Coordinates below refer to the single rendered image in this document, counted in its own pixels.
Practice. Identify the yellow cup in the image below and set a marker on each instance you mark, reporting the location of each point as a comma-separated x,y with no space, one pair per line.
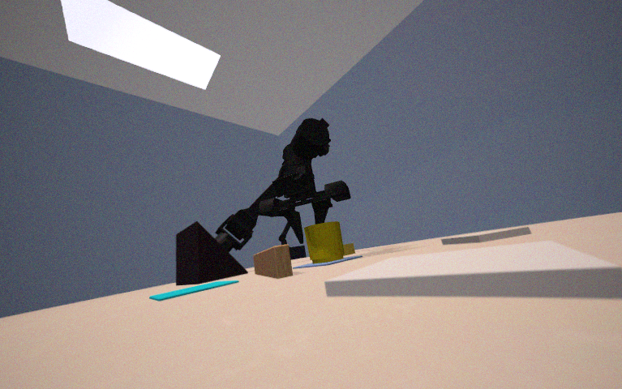
324,242

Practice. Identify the yellow rectangular block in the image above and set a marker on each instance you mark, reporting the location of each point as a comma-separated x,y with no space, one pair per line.
349,249

